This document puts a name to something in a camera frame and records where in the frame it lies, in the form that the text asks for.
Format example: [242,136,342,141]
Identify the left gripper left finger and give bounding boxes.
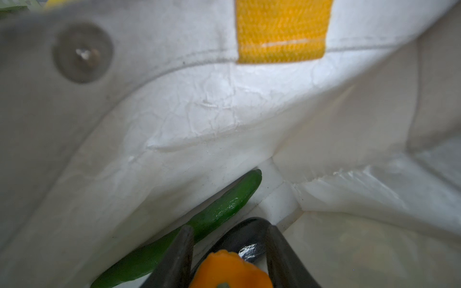
[140,225,194,288]

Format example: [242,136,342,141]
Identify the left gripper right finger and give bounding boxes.
[265,225,320,288]

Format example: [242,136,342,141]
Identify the green cucumber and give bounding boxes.
[91,169,262,288]

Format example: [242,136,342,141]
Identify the orange-green papaya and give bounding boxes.
[189,250,273,288]

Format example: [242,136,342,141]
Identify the dark purple eggplant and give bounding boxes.
[191,217,271,277]

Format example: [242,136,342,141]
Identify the white grocery bag yellow handles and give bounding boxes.
[1,1,461,288]

